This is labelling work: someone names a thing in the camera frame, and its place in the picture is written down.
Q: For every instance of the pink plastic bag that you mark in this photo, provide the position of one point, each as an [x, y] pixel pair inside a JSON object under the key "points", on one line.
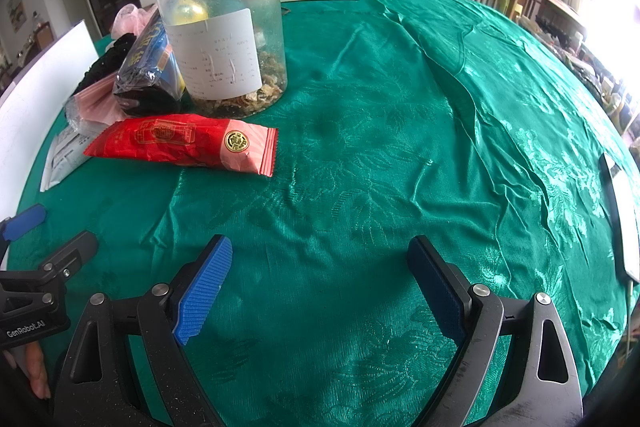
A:
{"points": [[127, 19]]}

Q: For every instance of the grey printed packet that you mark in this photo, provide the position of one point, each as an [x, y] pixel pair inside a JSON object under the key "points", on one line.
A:
{"points": [[65, 157]]}

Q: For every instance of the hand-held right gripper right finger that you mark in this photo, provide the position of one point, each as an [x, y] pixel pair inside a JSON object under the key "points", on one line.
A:
{"points": [[436, 287]]}

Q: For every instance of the black cloth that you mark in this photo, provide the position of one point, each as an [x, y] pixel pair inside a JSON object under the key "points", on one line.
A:
{"points": [[105, 59]]}

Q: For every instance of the pink clear packet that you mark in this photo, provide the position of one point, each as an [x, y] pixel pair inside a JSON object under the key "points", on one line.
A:
{"points": [[92, 104]]}

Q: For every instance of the green tablecloth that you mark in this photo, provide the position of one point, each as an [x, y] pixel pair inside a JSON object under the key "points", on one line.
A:
{"points": [[350, 132]]}

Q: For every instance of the person's left hand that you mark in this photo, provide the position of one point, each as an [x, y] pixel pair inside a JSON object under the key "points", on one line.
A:
{"points": [[37, 372]]}

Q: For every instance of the white storage box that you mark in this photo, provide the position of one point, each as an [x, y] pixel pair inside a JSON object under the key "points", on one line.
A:
{"points": [[30, 107]]}

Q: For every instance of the red snack packet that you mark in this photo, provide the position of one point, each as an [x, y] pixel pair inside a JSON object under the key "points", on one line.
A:
{"points": [[165, 142]]}

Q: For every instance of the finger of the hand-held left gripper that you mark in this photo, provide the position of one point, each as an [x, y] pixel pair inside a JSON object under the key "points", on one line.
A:
{"points": [[75, 252], [25, 221]]}

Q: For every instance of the blue roll of garbage bags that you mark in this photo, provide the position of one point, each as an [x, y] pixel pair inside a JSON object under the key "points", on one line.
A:
{"points": [[150, 57]]}

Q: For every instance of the clear plastic jar black lid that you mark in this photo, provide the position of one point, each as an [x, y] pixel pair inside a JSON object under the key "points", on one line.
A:
{"points": [[225, 57]]}

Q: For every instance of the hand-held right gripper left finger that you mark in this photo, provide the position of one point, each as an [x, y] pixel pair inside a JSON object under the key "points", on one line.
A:
{"points": [[202, 292]]}

